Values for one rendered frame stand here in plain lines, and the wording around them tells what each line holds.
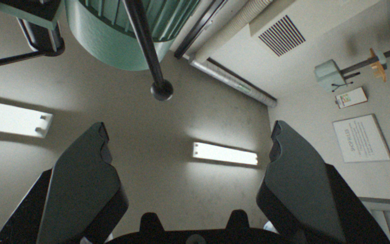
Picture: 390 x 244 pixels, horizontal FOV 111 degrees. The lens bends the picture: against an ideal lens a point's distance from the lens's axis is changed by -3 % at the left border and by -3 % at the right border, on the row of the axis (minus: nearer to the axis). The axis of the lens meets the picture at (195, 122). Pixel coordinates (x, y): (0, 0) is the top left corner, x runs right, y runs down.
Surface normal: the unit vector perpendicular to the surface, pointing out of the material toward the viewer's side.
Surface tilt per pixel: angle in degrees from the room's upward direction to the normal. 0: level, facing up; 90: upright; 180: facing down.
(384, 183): 90
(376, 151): 90
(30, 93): 180
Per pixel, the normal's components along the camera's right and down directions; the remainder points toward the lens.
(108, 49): -0.14, 0.90
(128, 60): 0.18, 0.96
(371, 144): -0.82, -0.23
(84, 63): 0.58, -0.26
